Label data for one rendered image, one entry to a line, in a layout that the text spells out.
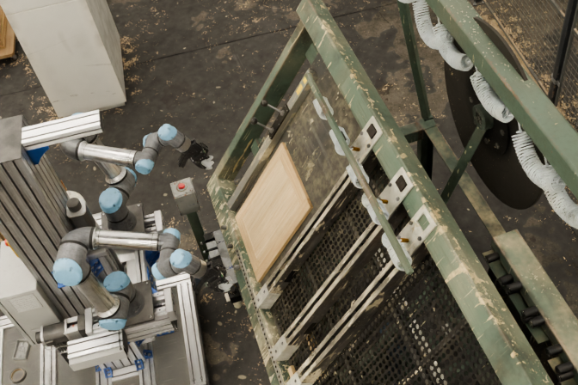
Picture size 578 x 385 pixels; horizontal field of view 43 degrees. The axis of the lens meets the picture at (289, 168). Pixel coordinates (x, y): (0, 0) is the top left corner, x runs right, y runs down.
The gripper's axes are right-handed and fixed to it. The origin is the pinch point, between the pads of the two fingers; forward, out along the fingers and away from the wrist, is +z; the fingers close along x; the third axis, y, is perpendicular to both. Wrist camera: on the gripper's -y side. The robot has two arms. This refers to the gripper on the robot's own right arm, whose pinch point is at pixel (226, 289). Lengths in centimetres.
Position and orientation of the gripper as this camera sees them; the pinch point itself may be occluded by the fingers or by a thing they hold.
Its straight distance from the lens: 319.5
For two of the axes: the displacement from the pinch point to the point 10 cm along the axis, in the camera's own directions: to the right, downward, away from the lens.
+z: 5.5, 4.6, 7.0
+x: -2.1, -7.3, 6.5
